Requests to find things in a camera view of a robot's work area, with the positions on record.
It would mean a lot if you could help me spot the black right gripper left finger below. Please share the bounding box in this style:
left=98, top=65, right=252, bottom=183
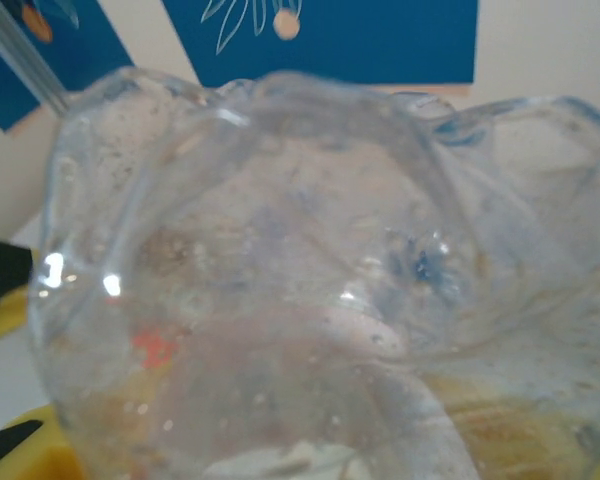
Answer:
left=0, top=405, right=84, bottom=480

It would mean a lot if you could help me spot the large clear bottle green cap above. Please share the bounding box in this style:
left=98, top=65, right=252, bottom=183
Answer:
left=27, top=67, right=600, bottom=480

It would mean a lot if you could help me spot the aluminium frame post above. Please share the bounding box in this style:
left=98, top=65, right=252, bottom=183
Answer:
left=0, top=0, right=74, bottom=114

